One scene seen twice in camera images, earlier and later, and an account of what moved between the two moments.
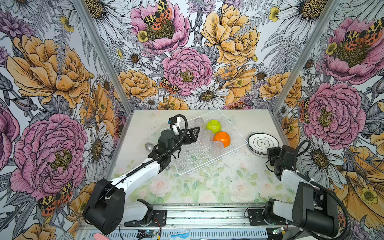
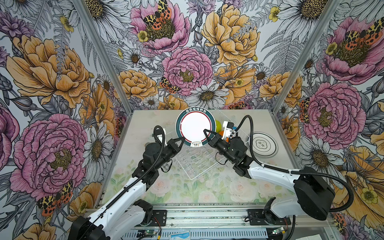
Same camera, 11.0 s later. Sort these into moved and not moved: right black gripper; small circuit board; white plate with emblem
Moved: right black gripper
Not moved: white plate with emblem; small circuit board
